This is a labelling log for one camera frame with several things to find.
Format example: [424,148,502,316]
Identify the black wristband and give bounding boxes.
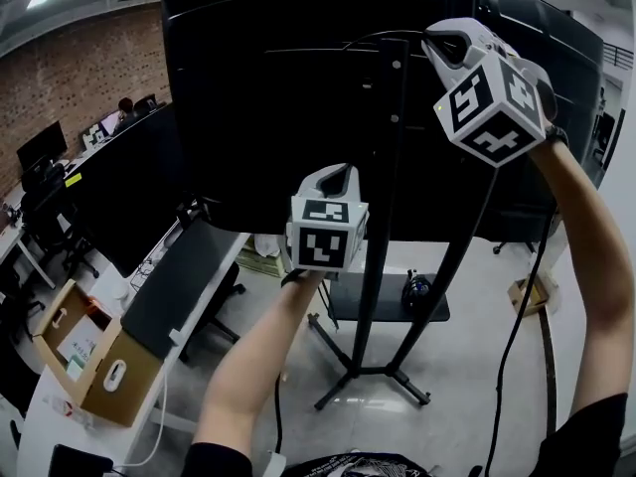
[279,267,312,288]

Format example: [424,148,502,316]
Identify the black white patterned board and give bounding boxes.
[80,121,108,152]

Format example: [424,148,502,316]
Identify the small black monitor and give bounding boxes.
[16,120,69,171]

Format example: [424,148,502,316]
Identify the large black screen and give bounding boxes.
[160,0,482,241]

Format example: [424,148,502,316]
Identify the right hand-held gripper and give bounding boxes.
[420,16,558,169]

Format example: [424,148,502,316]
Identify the flat black panel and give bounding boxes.
[120,220,240,361]

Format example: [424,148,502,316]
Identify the person's right forearm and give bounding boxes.
[525,134,630,439]

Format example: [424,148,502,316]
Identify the black side screen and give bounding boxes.
[478,0,606,221]

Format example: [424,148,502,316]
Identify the black left gripper tether cable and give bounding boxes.
[272,371,286,460]

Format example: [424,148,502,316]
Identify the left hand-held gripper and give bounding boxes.
[285,162,372,273]

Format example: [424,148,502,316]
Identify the black right gripper tether cable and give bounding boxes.
[483,205,557,477]

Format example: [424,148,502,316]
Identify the white cable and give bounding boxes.
[116,365,169,469]

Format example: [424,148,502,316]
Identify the black mesh office chair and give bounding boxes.
[18,160,100,280]

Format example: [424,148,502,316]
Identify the small white desk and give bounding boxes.
[0,201,57,291]

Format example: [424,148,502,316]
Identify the coiled black cable bundle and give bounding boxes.
[400,267,432,311]

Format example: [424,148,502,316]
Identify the small cardboard box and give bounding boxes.
[506,274,557,318]

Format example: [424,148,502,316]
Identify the black screen stand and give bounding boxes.
[307,36,501,411]

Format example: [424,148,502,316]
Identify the clear plastic bottle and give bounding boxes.
[48,395,94,429]

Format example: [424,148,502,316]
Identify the black box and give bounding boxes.
[46,443,116,477]

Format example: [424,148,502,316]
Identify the thin black cable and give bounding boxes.
[341,28,431,53]

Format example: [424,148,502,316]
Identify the open cardboard box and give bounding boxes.
[32,278,166,427]

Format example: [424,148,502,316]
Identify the person's left forearm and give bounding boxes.
[191,267,330,461]

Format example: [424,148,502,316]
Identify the stack of flat boxes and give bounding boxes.
[235,234,295,278]

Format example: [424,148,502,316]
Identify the long white desk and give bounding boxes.
[18,215,252,477]

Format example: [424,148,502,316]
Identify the black gripper tether cable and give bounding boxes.
[272,371,286,460]
[483,205,557,477]

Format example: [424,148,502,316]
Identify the person's black shirt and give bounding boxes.
[182,393,630,477]

